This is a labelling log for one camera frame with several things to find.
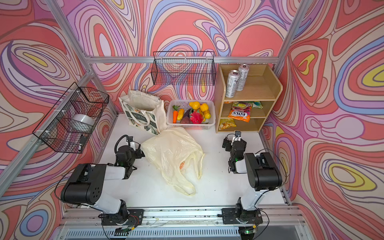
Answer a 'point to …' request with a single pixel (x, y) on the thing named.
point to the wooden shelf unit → (246, 95)
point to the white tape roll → (82, 123)
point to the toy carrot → (175, 113)
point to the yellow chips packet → (225, 123)
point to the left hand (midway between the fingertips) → (137, 144)
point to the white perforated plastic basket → (185, 103)
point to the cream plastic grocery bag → (171, 150)
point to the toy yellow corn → (180, 114)
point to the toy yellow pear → (195, 105)
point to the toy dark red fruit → (185, 120)
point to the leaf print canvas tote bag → (144, 110)
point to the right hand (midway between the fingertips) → (233, 140)
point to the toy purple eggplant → (187, 113)
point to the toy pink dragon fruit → (196, 116)
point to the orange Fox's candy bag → (240, 111)
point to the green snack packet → (246, 105)
